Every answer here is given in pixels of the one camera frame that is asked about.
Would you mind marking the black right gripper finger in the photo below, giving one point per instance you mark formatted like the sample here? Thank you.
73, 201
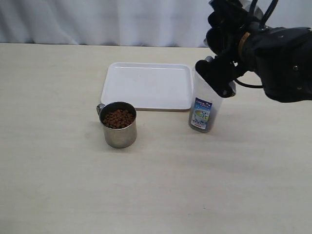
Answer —
222, 41
219, 73

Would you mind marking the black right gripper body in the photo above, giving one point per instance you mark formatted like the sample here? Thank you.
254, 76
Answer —
249, 37

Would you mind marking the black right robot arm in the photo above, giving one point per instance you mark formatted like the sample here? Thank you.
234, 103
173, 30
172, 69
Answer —
287, 61

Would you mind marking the clear plastic jar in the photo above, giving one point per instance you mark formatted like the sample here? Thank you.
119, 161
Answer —
202, 109

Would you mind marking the white plastic tray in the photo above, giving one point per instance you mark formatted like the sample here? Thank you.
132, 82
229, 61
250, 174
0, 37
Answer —
149, 86

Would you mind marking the steel mug with pellets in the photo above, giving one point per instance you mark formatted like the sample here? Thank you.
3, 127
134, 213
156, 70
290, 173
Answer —
118, 138

